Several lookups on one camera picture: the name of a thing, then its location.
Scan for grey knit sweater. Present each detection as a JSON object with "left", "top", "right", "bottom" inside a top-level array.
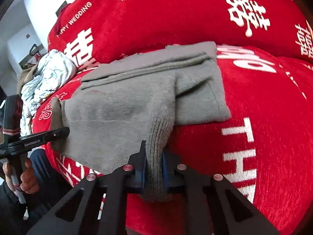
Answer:
[{"left": 50, "top": 41, "right": 231, "bottom": 200}]

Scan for white floral crumpled cloth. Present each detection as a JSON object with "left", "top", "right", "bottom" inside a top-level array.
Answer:
[{"left": 20, "top": 49, "right": 76, "bottom": 136}]

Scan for dark picture frame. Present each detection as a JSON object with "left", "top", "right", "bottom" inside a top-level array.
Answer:
[{"left": 29, "top": 43, "right": 39, "bottom": 56}]

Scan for person's left hand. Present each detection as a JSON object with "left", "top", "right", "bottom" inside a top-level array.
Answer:
[{"left": 3, "top": 158, "right": 39, "bottom": 196}]

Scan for beige cloth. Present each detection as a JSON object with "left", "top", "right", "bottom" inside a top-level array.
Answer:
[{"left": 16, "top": 64, "right": 38, "bottom": 94}]

